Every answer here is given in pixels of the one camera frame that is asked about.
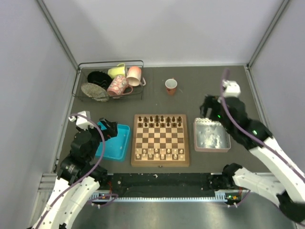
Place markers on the black wire dish rack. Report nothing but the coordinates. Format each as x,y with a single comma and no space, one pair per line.
85,68

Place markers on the pink floral mug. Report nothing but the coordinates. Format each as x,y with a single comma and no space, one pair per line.
119,87

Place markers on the grey speckled plate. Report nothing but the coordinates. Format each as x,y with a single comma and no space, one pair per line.
95,92

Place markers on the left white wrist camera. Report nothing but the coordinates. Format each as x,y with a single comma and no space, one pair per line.
82,121

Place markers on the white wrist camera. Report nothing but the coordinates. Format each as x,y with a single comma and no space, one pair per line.
231,89
82,121

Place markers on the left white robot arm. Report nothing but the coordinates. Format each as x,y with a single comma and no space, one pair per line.
77,178

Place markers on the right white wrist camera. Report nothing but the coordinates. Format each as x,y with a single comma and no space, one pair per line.
231,89

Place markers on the pink metal tin tray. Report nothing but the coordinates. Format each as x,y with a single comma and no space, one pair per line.
210,136

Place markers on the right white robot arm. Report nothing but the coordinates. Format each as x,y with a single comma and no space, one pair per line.
287,192

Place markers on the brown mug white inside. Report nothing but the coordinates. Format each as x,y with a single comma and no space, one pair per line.
171,86

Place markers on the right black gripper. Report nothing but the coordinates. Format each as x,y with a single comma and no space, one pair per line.
211,102

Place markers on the blue plastic tray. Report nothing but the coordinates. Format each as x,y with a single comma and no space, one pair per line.
116,148

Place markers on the black ridged bowl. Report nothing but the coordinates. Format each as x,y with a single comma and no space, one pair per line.
99,78

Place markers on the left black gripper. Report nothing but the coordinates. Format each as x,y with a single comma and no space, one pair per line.
111,129

